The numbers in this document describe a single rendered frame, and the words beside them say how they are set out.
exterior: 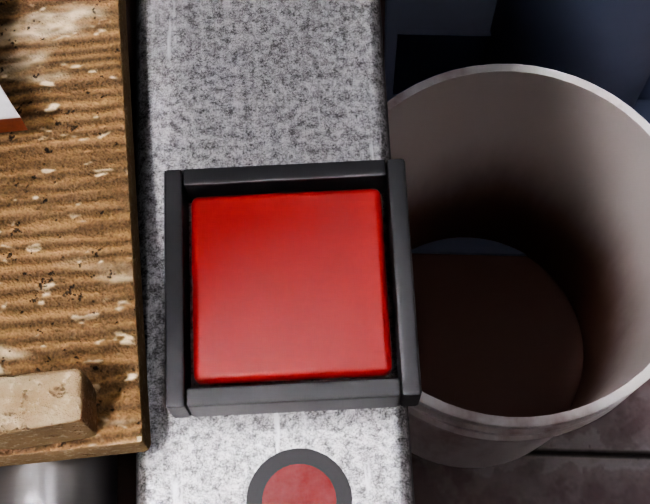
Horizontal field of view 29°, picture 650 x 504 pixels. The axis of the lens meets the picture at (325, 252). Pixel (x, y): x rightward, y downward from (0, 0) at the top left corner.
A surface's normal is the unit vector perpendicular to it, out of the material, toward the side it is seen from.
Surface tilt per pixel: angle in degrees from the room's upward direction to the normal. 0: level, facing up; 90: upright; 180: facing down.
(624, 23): 90
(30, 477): 4
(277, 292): 0
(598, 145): 87
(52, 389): 4
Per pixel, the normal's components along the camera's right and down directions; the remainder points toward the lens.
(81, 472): 0.64, -0.27
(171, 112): -0.01, -0.32
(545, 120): -0.34, 0.88
